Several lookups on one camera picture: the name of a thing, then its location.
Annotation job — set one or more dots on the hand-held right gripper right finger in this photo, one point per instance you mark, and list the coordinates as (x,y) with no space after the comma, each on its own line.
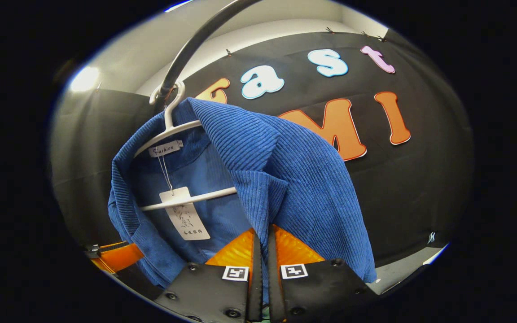
(312,291)

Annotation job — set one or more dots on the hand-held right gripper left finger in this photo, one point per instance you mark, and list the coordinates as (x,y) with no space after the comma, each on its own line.
(222,291)

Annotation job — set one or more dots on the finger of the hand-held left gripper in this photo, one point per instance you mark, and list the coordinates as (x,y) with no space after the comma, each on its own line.
(119,258)

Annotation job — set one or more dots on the white clothes hanger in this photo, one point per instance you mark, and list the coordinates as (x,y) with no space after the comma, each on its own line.
(195,197)

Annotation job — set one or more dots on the black clothes rack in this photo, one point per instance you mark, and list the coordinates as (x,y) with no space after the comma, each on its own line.
(186,49)

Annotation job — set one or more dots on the light blue clip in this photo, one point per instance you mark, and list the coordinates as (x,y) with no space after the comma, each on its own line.
(431,237)

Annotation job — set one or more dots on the black backdrop cloth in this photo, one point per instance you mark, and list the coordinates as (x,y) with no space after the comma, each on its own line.
(420,188)

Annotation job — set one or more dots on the ceiling light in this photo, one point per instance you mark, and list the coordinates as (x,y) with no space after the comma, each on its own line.
(83,78)

